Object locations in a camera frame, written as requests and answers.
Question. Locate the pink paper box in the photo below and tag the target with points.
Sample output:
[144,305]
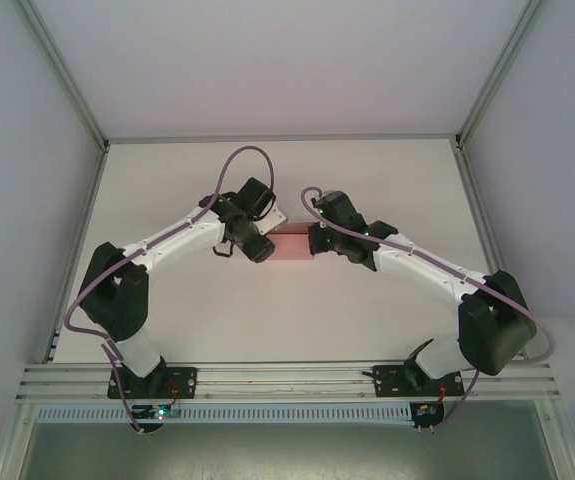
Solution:
[292,245]

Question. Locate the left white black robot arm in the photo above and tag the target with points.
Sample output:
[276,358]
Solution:
[167,240]

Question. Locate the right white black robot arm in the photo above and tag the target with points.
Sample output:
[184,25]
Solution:
[427,272]

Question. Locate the aluminium mounting rail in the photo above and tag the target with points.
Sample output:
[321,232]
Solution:
[287,385]

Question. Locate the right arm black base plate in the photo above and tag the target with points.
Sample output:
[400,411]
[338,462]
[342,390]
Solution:
[389,382]

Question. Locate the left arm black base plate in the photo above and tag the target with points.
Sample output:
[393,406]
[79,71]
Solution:
[182,382]

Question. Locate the aluminium frame post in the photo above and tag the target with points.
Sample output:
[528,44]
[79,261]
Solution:
[502,70]
[67,85]
[12,445]
[564,445]

